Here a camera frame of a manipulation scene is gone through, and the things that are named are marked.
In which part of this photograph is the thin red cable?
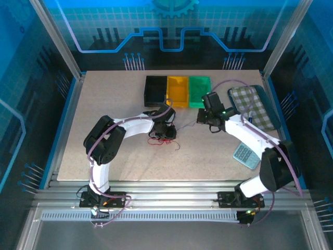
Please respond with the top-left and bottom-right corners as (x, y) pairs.
(147, 136), (174, 146)

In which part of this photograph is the thin dark blue cable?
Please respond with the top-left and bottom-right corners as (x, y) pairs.
(173, 119), (200, 131)

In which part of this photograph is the green plastic bin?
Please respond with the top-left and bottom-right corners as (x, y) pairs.
(187, 76), (212, 109)

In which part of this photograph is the yellow plastic bin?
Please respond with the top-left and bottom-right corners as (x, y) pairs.
(165, 76), (190, 108)

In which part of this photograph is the black plastic bin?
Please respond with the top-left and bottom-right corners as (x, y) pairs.
(143, 75), (169, 107)

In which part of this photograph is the checkered teal pencil case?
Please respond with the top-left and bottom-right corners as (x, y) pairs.
(227, 84), (282, 132)

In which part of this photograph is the light blue calculator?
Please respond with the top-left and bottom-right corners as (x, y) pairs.
(232, 142), (262, 171)

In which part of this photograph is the small electronics board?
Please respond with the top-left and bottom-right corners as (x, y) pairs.
(89, 205), (110, 219)
(236, 208), (258, 227)

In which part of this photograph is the aluminium rail frame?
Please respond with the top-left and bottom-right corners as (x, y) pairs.
(32, 179), (314, 209)

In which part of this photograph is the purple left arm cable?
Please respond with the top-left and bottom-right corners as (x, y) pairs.
(87, 98), (176, 229)

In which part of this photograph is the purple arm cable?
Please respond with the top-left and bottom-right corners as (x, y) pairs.
(208, 79), (304, 227)
(87, 98), (176, 229)

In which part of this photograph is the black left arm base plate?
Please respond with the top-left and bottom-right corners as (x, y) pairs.
(79, 191), (131, 209)

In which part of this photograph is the slotted grey cable duct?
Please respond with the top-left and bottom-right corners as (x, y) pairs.
(40, 211), (240, 222)

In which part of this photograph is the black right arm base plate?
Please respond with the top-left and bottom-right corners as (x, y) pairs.
(217, 191), (265, 209)

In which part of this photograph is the aluminium frame post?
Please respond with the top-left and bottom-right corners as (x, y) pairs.
(262, 0), (314, 76)
(29, 0), (85, 79)

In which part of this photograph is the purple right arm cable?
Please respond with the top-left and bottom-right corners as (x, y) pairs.
(208, 79), (304, 227)

